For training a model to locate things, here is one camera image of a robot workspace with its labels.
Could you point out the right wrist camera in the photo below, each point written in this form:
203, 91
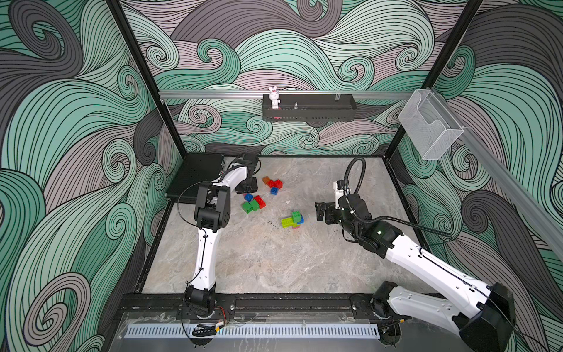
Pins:
340, 189

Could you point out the black wall shelf tray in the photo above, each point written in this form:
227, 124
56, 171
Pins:
310, 108

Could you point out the white slotted cable duct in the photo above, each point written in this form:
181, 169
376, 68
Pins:
322, 331

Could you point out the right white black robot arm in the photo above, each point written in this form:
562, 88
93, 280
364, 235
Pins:
482, 315

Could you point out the right wall aluminium rail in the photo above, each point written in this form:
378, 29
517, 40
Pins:
490, 146

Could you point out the horizontal aluminium rail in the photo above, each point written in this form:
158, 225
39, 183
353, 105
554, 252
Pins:
257, 94

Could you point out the lime long lego brick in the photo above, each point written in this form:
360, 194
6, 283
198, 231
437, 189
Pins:
287, 222

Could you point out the red lego brick back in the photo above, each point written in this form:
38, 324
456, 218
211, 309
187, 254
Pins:
275, 184

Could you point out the clear acrylic wall holder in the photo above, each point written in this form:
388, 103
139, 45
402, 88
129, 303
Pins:
430, 124

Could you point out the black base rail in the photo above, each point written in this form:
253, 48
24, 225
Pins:
355, 305

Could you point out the green lego brick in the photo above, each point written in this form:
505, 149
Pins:
247, 207
255, 205
296, 217

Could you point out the white pink bunny figurine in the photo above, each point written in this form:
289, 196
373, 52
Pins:
274, 97

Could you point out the black case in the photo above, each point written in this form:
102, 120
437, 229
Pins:
195, 168

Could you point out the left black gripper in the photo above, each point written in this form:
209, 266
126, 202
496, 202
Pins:
255, 186

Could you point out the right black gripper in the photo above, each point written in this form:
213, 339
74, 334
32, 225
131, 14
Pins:
330, 207

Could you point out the red long lego brick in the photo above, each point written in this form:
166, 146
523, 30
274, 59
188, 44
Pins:
260, 202

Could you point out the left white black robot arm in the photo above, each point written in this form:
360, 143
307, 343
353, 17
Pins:
212, 212

